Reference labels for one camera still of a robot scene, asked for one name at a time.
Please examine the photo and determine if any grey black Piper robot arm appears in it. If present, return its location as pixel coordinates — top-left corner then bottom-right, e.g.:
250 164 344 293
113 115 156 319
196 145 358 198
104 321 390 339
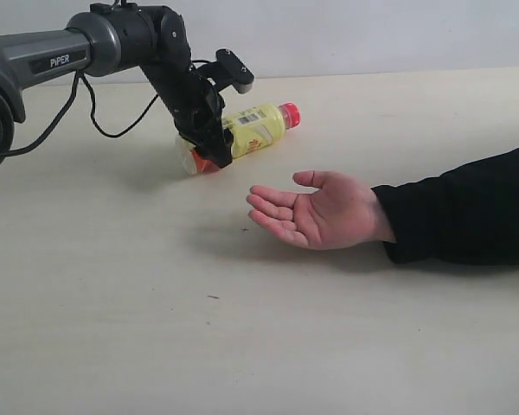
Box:
0 1 254 168

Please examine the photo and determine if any black sleeved forearm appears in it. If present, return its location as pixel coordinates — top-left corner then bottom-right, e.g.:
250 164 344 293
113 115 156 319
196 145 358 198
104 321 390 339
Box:
374 148 519 265

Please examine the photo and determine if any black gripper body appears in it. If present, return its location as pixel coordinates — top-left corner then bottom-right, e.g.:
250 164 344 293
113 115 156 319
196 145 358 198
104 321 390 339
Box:
175 73 233 151

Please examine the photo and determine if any open bare human hand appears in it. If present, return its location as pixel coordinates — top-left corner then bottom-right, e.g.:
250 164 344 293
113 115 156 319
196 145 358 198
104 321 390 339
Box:
247 170 395 251

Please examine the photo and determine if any black braided cable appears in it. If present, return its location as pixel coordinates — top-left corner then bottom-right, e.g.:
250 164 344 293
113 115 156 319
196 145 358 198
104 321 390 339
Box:
0 71 159 159

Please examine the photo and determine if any yellow juice bottle red cap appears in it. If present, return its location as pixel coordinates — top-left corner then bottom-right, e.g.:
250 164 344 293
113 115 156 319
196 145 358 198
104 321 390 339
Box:
175 103 301 176

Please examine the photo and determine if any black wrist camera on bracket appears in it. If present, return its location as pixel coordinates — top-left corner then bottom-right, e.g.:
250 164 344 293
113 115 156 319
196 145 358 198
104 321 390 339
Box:
194 48 255 94

